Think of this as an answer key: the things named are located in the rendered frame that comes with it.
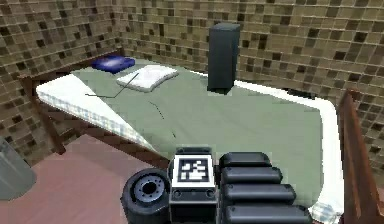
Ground blue pillow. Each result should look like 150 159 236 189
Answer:
90 54 136 75

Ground bed with green blanket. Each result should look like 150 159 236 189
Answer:
18 49 384 224

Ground dark grey tall box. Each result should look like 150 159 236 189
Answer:
207 22 242 92

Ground white pillow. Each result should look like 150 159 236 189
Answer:
115 64 180 93

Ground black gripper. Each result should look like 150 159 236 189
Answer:
120 167 172 224

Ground grey bin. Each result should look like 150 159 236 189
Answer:
0 137 38 202

